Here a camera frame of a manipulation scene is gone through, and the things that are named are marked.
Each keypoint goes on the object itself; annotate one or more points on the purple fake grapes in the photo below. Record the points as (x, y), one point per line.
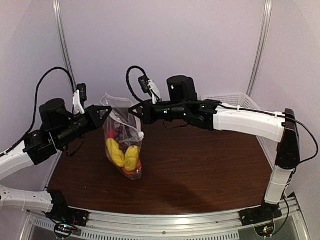
(124, 136)

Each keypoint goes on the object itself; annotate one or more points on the white plastic basket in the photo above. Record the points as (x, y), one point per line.
(234, 99)

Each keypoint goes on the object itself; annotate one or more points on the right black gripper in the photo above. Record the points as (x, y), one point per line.
(148, 116)

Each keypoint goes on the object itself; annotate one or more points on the clear zip top bag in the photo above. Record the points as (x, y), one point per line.
(120, 115)

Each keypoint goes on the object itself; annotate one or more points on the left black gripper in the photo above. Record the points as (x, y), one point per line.
(94, 118)

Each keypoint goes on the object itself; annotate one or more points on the right aluminium wall post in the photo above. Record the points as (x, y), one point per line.
(264, 31)

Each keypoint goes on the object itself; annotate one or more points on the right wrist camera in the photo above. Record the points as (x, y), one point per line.
(149, 87)

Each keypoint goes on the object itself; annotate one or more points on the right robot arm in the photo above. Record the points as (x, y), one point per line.
(213, 115)

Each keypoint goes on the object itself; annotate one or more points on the yellow fake banana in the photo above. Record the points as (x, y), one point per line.
(131, 158)

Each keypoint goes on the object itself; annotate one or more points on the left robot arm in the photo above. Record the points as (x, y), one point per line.
(59, 128)

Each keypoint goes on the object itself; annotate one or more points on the aluminium wall post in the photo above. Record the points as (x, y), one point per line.
(264, 31)
(57, 11)

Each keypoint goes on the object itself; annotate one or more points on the aluminium front rail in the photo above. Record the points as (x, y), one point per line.
(221, 225)

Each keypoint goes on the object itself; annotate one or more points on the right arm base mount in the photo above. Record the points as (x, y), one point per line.
(259, 214)

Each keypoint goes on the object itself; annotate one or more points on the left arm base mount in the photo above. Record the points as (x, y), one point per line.
(71, 216)

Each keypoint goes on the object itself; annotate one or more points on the left aluminium wall post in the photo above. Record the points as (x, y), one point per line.
(57, 11)

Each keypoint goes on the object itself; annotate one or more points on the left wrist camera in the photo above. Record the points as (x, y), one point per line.
(79, 99)

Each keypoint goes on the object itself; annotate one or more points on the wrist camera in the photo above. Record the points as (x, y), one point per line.
(79, 99)
(149, 87)

